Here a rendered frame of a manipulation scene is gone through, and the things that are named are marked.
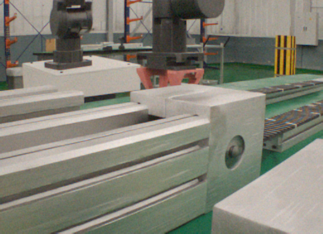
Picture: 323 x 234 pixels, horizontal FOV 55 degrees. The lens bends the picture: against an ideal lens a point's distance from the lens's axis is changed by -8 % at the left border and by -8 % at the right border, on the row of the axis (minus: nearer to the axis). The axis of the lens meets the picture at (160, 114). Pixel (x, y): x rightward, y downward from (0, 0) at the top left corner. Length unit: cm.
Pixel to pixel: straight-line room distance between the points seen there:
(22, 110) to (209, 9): 29
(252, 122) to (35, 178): 21
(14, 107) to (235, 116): 23
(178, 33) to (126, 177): 36
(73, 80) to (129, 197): 67
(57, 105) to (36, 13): 813
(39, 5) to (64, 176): 839
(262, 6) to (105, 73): 1233
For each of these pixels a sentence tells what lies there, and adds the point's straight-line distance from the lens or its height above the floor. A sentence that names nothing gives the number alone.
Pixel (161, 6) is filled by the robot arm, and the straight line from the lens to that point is 54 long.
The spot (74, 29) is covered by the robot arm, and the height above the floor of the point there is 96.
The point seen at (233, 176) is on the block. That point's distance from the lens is 31.
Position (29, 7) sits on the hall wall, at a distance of 846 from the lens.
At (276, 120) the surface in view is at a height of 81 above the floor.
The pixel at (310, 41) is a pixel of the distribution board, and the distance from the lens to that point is 1184.
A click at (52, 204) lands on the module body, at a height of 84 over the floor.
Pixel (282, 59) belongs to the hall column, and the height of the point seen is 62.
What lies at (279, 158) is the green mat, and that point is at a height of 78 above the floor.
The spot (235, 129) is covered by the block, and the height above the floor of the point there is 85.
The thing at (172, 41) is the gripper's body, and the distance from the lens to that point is 53.
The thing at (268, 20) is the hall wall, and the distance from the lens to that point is 1293.
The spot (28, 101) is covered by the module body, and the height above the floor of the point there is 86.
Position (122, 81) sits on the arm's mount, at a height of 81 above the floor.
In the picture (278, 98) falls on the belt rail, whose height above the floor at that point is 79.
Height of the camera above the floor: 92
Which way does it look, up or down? 13 degrees down
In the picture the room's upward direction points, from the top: straight up
